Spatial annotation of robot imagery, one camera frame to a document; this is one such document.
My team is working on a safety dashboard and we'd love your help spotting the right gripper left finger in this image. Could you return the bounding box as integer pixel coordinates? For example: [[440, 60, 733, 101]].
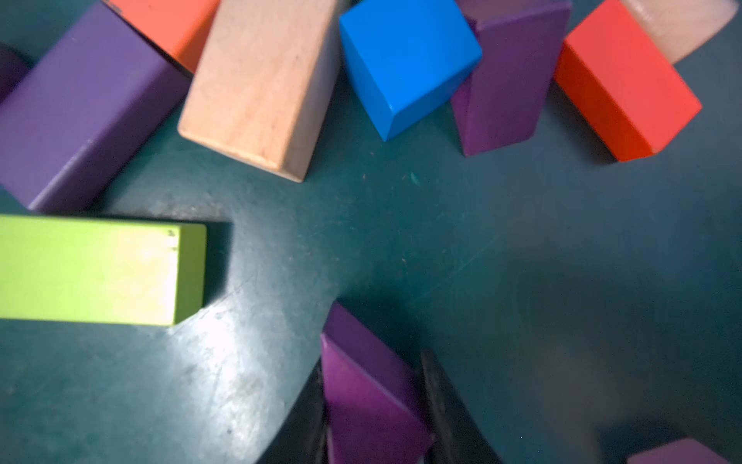
[[258, 362, 328, 464]]

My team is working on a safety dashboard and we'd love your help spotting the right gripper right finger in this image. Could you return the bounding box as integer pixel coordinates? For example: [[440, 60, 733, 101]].
[[420, 349, 502, 464]]

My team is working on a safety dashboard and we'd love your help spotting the purple triangle prism block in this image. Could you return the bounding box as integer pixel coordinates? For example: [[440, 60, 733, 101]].
[[320, 302, 434, 463]]

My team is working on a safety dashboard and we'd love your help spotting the purple long block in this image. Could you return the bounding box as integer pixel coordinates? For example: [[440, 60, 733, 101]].
[[1, 2, 189, 213]]

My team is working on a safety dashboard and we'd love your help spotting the purple cube small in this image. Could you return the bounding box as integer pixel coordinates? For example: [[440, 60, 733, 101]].
[[626, 438, 730, 464]]

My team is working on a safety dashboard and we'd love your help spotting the lime green bar block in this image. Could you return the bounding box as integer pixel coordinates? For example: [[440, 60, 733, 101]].
[[1, 215, 207, 326]]

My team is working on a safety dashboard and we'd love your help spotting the purple block by blue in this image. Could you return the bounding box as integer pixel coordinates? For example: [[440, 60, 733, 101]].
[[451, 1, 572, 157]]

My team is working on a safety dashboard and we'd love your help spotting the tan wooden block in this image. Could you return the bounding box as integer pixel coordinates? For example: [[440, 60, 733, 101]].
[[178, 0, 349, 183]]

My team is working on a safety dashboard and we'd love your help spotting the blue cube block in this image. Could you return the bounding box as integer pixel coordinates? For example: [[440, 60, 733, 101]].
[[338, 0, 483, 141]]

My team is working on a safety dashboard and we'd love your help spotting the red rectangular block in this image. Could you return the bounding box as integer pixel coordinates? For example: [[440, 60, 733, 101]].
[[555, 1, 701, 162]]

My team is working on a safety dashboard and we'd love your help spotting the orange block left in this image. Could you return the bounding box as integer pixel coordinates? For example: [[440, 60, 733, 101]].
[[106, 0, 220, 73]]

